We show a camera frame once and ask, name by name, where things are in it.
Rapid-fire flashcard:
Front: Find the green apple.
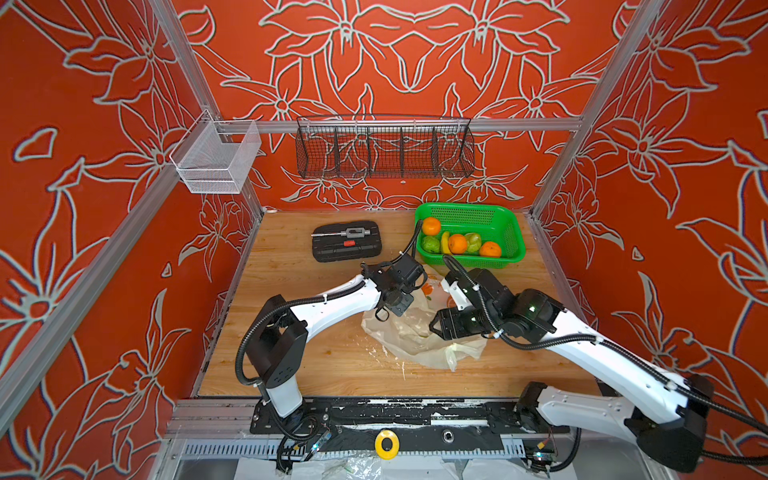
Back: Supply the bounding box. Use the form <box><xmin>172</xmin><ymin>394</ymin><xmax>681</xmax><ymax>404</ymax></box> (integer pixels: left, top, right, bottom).
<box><xmin>464</xmin><ymin>232</ymin><xmax>483</xmax><ymax>255</ymax></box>

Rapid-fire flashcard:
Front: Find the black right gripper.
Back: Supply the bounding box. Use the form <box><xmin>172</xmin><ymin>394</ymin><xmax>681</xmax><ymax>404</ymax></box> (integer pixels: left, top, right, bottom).
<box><xmin>423</xmin><ymin>305</ymin><xmax>503</xmax><ymax>341</ymax></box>

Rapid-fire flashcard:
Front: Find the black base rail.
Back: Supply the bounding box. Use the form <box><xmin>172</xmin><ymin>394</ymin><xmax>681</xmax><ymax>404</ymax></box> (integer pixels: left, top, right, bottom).
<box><xmin>284</xmin><ymin>397</ymin><xmax>574</xmax><ymax>458</ymax></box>

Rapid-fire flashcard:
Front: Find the silver metal tap wrench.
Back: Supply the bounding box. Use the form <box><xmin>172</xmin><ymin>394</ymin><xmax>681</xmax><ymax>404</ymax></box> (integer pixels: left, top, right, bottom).
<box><xmin>312</xmin><ymin>227</ymin><xmax>372</xmax><ymax>239</ymax></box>

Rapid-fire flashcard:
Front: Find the yellow banana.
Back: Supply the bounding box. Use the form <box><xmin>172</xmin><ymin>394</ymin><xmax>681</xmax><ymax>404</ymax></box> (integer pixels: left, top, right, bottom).
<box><xmin>440</xmin><ymin>231</ymin><xmax>450</xmax><ymax>254</ymax></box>

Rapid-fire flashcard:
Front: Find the black plastic tool case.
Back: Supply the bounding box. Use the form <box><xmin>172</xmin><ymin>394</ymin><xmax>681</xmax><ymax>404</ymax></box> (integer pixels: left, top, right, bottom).
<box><xmin>311</xmin><ymin>220</ymin><xmax>382</xmax><ymax>263</ymax></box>

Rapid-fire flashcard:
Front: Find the yellow round button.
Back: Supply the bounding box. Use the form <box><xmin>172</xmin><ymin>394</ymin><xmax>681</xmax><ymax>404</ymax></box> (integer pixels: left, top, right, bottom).
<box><xmin>374</xmin><ymin>429</ymin><xmax>400</xmax><ymax>461</ymax></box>

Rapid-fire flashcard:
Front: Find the orange printed plastic bag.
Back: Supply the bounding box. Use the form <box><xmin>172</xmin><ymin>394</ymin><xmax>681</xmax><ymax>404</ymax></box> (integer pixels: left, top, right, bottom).
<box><xmin>361</xmin><ymin>266</ymin><xmax>487</xmax><ymax>372</ymax></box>

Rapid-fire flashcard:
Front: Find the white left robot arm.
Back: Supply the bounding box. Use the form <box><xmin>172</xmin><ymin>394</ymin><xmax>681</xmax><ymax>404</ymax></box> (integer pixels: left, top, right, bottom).
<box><xmin>234</xmin><ymin>220</ymin><xmax>428</xmax><ymax>444</ymax></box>

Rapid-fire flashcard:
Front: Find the white wire mesh basket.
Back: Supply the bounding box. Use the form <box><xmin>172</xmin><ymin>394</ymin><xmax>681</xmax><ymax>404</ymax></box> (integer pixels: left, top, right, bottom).
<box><xmin>170</xmin><ymin>110</ymin><xmax>262</xmax><ymax>194</ymax></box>

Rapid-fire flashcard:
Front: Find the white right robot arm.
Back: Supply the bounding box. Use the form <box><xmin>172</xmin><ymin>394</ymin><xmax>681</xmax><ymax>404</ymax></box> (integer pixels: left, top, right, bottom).
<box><xmin>430</xmin><ymin>254</ymin><xmax>767</xmax><ymax>473</ymax></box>

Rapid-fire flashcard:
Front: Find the green plastic basket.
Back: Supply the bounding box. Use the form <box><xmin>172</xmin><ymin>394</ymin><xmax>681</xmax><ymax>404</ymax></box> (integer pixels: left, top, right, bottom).
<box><xmin>414</xmin><ymin>203</ymin><xmax>526</xmax><ymax>269</ymax></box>

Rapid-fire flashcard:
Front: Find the black wire mesh basket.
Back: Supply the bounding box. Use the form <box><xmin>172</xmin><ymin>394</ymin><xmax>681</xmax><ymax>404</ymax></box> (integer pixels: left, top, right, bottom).
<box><xmin>295</xmin><ymin>114</ymin><xmax>476</xmax><ymax>180</ymax></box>

